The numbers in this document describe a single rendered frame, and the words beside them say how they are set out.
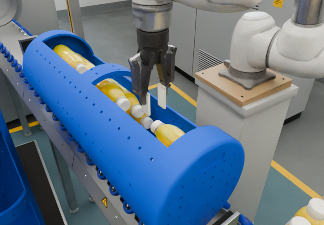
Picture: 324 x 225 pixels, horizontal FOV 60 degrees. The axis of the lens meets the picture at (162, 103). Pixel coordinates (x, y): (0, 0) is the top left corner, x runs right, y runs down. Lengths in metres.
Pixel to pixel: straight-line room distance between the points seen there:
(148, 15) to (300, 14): 0.58
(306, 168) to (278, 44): 1.52
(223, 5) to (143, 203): 0.40
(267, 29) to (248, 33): 0.07
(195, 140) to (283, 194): 1.68
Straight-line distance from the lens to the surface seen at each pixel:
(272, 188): 2.23
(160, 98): 0.77
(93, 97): 0.77
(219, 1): 0.50
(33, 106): 1.44
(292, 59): 1.10
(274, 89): 1.24
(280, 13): 2.25
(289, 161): 2.47
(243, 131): 1.22
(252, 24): 1.14
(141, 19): 0.63
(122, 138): 0.65
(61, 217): 1.86
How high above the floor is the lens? 1.61
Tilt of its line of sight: 34 degrees down
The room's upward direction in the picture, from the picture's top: straight up
